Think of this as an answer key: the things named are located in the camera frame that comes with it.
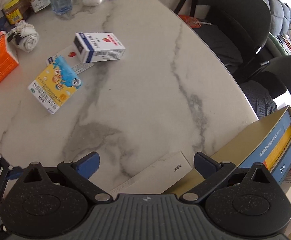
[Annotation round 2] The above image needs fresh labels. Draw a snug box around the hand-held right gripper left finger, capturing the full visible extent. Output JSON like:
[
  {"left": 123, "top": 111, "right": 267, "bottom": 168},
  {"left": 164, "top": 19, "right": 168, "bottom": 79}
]
[{"left": 19, "top": 152, "right": 113, "bottom": 204}]

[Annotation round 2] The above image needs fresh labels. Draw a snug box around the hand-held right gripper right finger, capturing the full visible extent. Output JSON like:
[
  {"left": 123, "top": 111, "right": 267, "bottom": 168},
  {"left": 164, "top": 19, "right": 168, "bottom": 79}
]
[{"left": 181, "top": 152, "right": 273, "bottom": 204}]

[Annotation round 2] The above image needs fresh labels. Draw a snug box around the cardboard shoe box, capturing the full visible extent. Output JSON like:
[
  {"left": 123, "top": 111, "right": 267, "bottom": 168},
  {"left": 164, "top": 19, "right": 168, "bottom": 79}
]
[{"left": 160, "top": 104, "right": 291, "bottom": 240}]

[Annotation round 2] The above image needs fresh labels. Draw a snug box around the long white barcode box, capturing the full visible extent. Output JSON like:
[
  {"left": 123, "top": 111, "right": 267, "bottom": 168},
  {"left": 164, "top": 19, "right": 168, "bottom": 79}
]
[{"left": 109, "top": 151, "right": 193, "bottom": 195}]

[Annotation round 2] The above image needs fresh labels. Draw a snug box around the large blue medicine box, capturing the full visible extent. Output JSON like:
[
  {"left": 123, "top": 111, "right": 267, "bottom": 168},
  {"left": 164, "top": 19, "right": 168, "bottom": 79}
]
[{"left": 237, "top": 110, "right": 291, "bottom": 169}]

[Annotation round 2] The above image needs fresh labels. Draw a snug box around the yellow orange medicine box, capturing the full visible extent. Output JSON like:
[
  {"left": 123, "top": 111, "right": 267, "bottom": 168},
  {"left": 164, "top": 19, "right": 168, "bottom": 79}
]
[{"left": 263, "top": 126, "right": 291, "bottom": 169}]

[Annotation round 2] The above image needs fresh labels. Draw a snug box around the blue bear medicine box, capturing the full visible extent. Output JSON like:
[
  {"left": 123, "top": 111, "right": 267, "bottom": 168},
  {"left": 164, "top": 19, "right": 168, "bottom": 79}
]
[{"left": 270, "top": 135, "right": 291, "bottom": 183}]

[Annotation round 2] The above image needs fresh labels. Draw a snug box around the yellow cartoon medicine box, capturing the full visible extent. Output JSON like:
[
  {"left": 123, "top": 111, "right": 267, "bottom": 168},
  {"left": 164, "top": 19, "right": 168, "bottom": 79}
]
[{"left": 27, "top": 56, "right": 84, "bottom": 115}]

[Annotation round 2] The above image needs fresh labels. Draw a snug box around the thick white strawberry box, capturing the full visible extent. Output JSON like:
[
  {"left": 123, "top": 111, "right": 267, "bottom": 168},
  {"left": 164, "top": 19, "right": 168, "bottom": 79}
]
[{"left": 73, "top": 32, "right": 125, "bottom": 63}]

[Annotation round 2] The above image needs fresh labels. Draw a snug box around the dark dining chair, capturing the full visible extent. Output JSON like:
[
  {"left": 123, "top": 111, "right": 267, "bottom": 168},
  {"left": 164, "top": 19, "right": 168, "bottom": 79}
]
[
  {"left": 173, "top": 0, "right": 272, "bottom": 80},
  {"left": 235, "top": 55, "right": 291, "bottom": 120}
]

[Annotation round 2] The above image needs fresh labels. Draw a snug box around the rolled beige cloth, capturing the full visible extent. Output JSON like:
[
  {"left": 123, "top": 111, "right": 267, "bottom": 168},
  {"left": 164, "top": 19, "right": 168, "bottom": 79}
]
[{"left": 7, "top": 20, "right": 39, "bottom": 53}]

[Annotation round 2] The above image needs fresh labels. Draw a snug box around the red hang tag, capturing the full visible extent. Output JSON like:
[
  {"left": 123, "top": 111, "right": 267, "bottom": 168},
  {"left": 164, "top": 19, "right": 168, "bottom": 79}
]
[{"left": 178, "top": 14, "right": 212, "bottom": 28}]

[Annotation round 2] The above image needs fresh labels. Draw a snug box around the yellow lid jar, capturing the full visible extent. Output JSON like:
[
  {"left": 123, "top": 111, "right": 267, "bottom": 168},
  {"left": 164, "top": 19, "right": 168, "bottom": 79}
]
[{"left": 2, "top": 0, "right": 31, "bottom": 25}]

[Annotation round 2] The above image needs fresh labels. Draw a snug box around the grey sofa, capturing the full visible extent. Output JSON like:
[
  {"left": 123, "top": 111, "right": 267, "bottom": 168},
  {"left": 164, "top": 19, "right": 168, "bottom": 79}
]
[{"left": 237, "top": 0, "right": 291, "bottom": 55}]

